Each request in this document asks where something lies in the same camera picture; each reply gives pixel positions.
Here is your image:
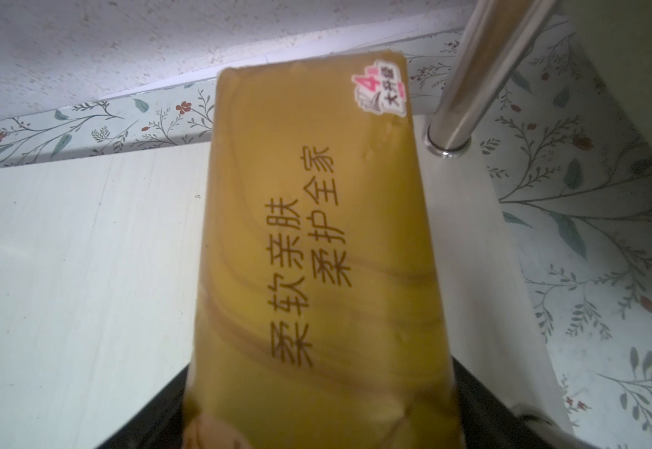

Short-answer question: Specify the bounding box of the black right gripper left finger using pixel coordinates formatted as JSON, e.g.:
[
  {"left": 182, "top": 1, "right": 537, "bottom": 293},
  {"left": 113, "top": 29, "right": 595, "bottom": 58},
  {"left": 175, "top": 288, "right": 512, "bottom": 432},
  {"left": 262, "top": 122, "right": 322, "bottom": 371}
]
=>
[{"left": 99, "top": 366, "right": 189, "bottom": 449}]

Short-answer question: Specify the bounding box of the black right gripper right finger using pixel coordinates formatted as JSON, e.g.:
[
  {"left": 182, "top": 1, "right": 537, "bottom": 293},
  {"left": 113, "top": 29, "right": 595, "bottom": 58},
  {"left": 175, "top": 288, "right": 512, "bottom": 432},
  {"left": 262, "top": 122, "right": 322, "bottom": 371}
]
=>
[{"left": 453, "top": 358, "right": 552, "bottom": 449}]

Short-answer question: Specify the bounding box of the white two-tier shelf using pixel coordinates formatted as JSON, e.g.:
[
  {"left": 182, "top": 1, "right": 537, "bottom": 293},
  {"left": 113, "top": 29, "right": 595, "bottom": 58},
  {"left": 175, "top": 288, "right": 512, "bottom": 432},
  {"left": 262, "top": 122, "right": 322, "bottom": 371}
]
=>
[{"left": 0, "top": 0, "right": 652, "bottom": 449}]

